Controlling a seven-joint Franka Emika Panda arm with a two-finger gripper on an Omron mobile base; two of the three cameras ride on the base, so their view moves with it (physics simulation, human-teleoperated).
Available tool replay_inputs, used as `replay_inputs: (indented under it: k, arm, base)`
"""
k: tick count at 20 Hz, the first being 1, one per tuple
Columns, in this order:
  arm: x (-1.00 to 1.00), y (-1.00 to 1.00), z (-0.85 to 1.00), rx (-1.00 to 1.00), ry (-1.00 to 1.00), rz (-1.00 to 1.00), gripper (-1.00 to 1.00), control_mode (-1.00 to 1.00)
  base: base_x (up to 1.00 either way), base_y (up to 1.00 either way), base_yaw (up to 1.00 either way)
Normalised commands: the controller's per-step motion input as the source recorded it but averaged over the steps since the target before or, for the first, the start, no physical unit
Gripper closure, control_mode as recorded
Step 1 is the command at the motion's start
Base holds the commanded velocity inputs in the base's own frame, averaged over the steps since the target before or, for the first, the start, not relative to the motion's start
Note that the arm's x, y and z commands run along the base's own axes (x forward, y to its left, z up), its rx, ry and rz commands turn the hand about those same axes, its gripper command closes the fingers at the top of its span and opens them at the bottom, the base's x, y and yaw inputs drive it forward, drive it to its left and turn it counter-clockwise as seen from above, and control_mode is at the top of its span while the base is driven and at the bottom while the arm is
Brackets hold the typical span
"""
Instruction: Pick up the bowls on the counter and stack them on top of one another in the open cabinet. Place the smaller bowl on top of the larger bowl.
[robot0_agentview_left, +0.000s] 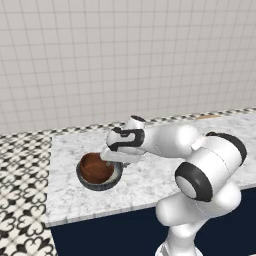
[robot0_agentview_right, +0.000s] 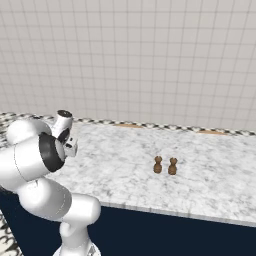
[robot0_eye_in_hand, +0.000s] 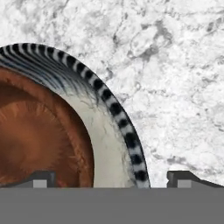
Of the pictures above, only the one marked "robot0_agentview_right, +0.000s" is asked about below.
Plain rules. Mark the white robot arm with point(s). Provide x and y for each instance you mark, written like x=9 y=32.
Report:
x=36 y=196

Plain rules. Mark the tan flat slab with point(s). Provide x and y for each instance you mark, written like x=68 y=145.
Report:
x=210 y=132
x=128 y=125

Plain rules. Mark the brown wooden shaker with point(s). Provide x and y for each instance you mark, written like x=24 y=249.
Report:
x=157 y=165
x=172 y=167

